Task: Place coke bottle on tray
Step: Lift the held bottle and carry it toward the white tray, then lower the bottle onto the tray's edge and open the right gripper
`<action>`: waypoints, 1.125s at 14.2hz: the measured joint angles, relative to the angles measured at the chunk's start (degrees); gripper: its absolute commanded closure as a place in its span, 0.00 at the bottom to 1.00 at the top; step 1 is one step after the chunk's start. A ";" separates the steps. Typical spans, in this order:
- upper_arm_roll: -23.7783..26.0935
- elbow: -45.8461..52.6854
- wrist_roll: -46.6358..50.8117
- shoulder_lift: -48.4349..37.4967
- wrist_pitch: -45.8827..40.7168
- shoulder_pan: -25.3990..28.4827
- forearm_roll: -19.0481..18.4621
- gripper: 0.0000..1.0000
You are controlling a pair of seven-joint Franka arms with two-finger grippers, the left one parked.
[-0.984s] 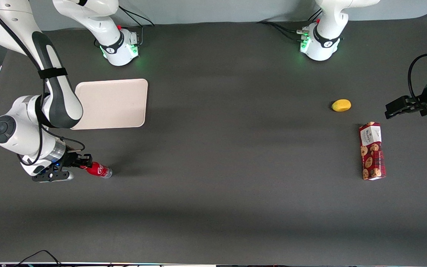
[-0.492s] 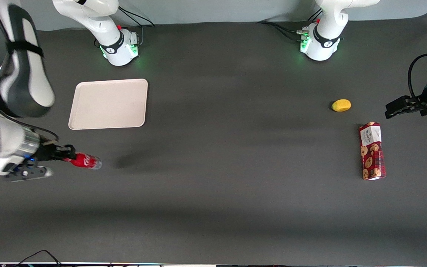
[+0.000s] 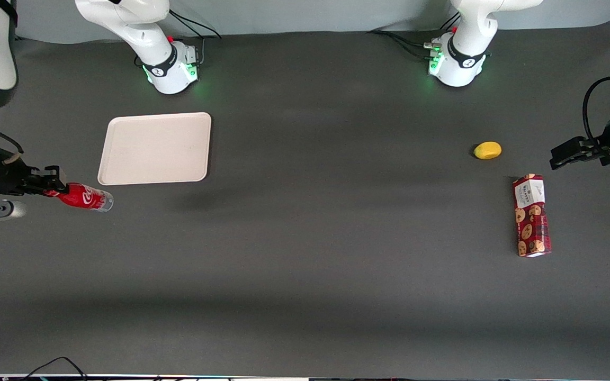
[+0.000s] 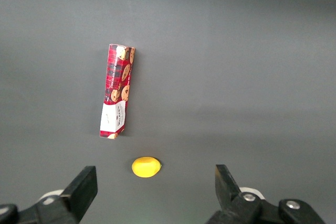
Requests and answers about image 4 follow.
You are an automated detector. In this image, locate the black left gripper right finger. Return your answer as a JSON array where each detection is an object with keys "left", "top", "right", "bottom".
[{"left": 205, "top": 164, "right": 327, "bottom": 224}]

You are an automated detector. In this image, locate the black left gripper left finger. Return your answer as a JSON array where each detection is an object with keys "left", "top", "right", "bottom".
[{"left": 0, "top": 165, "right": 99, "bottom": 224}]

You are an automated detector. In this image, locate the yellow lemon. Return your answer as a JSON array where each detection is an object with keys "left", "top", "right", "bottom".
[{"left": 131, "top": 156, "right": 163, "bottom": 179}]

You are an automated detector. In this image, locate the red tartan cookie box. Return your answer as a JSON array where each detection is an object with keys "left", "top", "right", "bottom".
[{"left": 99, "top": 43, "right": 136, "bottom": 140}]

